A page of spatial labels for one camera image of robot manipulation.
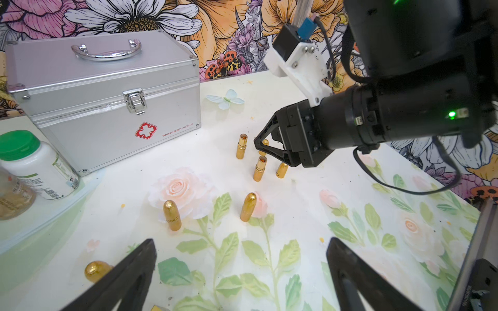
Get white bottle green cap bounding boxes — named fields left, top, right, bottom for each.
left=1, top=130, right=80, bottom=200

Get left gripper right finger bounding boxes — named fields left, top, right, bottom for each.
left=326, top=237, right=420, bottom=310

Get gold lipstick cap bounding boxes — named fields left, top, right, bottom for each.
left=276, top=162, right=289, bottom=179

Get clear jar brown contents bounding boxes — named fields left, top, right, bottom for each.
left=0, top=168, right=36, bottom=220

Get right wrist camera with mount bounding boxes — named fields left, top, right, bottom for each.
left=263, top=18, right=332, bottom=108

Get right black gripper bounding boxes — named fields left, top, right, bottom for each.
left=254, top=100, right=332, bottom=168

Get silver aluminium first aid case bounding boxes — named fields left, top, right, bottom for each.
left=5, top=31, right=202, bottom=176

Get square black gold lipstick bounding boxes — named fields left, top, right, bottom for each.
left=150, top=305, right=170, bottom=311

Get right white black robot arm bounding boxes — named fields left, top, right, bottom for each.
left=254, top=1, right=497, bottom=167

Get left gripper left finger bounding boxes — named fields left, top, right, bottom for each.
left=63, top=238, right=157, bottom=310

